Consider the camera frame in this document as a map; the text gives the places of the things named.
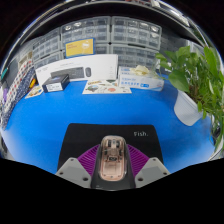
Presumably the green plant in white pot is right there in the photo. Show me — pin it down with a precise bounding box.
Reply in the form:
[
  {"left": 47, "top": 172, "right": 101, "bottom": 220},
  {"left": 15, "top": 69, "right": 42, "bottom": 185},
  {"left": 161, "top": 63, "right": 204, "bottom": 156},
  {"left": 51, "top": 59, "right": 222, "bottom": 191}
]
[{"left": 154, "top": 45, "right": 224, "bottom": 151}]

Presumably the yellow card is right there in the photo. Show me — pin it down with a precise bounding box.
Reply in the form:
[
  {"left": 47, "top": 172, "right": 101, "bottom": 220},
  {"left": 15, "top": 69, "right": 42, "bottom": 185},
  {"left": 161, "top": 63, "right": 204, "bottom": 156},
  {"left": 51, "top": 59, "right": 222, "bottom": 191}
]
[{"left": 64, "top": 37, "right": 96, "bottom": 59}]

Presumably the white and blue tissue box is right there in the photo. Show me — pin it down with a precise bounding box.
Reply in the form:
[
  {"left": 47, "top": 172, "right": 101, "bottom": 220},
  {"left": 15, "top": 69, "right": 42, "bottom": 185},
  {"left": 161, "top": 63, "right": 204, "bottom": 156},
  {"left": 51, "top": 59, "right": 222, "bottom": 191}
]
[{"left": 117, "top": 64, "right": 165, "bottom": 92}]

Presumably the red and blue checked cloth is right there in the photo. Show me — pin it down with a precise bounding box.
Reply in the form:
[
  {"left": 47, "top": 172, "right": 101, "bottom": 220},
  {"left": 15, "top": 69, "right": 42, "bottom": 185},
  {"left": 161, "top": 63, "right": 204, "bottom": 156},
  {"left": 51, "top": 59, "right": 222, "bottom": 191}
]
[{"left": 1, "top": 59, "right": 34, "bottom": 111}]

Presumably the black mouse pad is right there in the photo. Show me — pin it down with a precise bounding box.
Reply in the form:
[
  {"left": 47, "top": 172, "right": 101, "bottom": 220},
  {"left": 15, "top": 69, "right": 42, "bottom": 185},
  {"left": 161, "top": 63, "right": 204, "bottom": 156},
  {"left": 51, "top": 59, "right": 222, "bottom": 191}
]
[{"left": 57, "top": 123, "right": 164, "bottom": 191}]

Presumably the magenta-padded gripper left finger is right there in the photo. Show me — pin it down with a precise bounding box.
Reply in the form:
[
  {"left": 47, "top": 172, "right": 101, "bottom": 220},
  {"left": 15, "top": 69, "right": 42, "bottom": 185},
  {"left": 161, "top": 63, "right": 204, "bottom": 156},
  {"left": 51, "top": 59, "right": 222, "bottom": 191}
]
[{"left": 54, "top": 143, "right": 101, "bottom": 189}]

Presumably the beige wooden box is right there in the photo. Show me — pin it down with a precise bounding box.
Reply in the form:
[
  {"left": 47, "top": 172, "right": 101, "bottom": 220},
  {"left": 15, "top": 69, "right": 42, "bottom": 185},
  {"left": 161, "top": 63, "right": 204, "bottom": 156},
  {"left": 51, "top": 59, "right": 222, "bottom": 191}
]
[{"left": 18, "top": 51, "right": 34, "bottom": 69}]

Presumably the transparent pink computer mouse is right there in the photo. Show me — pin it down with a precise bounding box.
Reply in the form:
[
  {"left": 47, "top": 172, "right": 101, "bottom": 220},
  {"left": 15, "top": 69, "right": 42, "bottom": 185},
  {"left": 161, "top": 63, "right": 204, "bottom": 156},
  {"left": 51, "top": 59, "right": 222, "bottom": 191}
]
[{"left": 96, "top": 134, "right": 128, "bottom": 183}]

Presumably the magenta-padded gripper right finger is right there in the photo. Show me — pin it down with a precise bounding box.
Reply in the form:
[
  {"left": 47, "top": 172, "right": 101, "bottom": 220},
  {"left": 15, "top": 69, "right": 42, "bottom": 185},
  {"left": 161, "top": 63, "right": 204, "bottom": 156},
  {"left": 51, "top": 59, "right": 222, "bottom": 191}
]
[{"left": 126, "top": 143, "right": 172, "bottom": 189}]

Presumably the navy dotted cloth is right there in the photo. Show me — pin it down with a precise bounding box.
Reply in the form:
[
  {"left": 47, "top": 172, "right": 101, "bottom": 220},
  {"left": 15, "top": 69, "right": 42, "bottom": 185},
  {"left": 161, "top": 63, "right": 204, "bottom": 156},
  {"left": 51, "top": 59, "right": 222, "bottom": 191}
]
[{"left": 0, "top": 68, "right": 36, "bottom": 131}]

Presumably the white keyboard packaging box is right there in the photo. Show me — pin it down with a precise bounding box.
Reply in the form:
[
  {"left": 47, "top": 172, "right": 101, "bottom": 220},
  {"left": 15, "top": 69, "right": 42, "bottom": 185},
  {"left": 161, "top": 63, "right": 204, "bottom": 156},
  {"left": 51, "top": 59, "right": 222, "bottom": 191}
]
[{"left": 34, "top": 53, "right": 119, "bottom": 88}]

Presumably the small dark blue box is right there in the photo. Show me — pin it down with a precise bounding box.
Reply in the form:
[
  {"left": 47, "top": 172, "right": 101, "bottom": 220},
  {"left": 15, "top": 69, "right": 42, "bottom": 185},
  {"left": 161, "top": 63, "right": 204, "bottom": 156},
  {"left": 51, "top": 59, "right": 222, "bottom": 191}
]
[{"left": 41, "top": 73, "right": 71, "bottom": 94}]

